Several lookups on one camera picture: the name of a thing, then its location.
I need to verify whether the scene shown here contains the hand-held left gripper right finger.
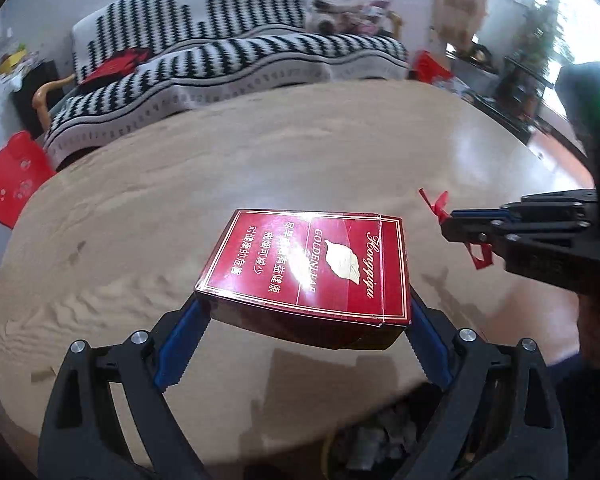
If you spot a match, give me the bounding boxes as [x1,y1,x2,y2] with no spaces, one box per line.
[395,285,568,480]

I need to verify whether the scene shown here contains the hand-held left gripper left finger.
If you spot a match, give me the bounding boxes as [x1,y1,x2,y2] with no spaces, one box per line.
[39,295,213,480]

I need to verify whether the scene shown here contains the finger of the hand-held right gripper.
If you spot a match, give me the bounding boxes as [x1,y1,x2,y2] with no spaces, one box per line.
[440,219,600,293]
[450,187,600,225]

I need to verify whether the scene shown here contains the red plastic strip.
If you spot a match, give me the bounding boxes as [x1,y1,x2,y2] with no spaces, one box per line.
[419,189,493,268]

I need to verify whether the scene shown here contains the red cigarette box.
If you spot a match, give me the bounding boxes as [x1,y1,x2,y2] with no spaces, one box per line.
[194,209,412,351]

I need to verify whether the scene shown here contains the dark low cabinet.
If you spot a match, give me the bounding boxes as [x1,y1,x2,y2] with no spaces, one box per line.
[447,42,556,146]

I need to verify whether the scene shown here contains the green potted plant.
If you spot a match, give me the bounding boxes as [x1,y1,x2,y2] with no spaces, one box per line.
[517,0,571,81]

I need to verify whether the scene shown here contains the person's dark clothing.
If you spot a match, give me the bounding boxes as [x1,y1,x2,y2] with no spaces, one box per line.
[555,355,600,480]

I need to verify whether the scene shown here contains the red bag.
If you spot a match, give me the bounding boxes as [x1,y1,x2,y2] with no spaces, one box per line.
[411,50,453,83]

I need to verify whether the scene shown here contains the patterned curtain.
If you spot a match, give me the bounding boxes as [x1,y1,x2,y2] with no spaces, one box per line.
[432,0,488,56]

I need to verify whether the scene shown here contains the red plastic stool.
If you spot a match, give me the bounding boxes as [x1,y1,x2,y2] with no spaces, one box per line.
[0,131,56,231]

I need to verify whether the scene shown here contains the black white striped blanket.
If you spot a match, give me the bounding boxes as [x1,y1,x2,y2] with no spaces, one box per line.
[45,0,411,166]

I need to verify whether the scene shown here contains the black box cabinet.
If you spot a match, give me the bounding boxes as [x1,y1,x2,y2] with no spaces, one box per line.
[10,60,58,133]

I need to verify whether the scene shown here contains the yellow item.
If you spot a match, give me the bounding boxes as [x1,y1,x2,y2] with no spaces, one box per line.
[0,50,28,73]

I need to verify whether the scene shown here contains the wooden frame sofa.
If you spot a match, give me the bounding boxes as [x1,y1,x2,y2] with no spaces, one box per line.
[32,0,411,168]

